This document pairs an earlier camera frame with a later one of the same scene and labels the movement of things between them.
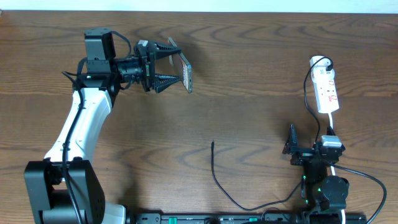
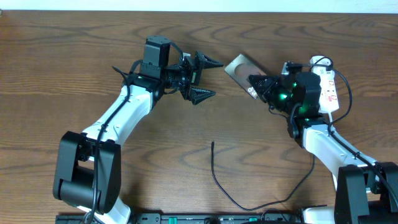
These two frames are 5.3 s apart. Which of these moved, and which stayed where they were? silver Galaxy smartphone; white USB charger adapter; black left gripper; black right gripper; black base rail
Moved: black right gripper; silver Galaxy smartphone; black left gripper
Stayed: black base rail; white USB charger adapter
